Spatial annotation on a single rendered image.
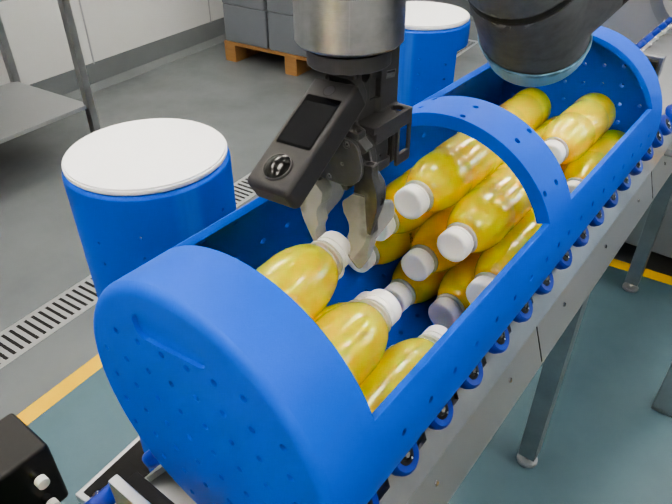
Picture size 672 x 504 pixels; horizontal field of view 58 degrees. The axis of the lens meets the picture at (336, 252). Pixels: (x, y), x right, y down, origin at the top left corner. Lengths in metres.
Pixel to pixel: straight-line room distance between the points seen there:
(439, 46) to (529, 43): 1.30
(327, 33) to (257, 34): 4.11
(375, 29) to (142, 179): 0.62
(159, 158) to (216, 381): 0.68
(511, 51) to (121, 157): 0.74
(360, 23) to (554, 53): 0.16
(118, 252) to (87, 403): 1.11
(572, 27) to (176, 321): 0.37
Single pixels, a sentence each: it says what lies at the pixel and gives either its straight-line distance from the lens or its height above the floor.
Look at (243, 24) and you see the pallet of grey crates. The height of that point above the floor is 0.28.
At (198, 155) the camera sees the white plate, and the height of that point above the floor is 1.04.
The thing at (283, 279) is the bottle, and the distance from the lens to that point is 0.53.
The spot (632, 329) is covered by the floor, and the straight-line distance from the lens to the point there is 2.46.
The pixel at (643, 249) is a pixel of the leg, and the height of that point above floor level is 0.20.
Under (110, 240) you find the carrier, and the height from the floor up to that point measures 0.94.
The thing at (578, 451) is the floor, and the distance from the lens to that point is 2.00.
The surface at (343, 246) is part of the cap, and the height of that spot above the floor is 1.17.
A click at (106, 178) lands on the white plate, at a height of 1.04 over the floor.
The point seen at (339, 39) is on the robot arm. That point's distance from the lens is 0.49.
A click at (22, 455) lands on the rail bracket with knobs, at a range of 0.70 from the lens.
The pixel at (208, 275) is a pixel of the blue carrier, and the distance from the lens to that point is 0.46.
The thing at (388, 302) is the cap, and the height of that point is 1.13.
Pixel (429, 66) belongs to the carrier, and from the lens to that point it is 1.82.
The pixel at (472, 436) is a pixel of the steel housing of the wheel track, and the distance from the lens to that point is 0.82.
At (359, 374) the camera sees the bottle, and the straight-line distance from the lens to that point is 0.54.
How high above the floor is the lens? 1.51
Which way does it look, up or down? 36 degrees down
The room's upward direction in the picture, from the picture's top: straight up
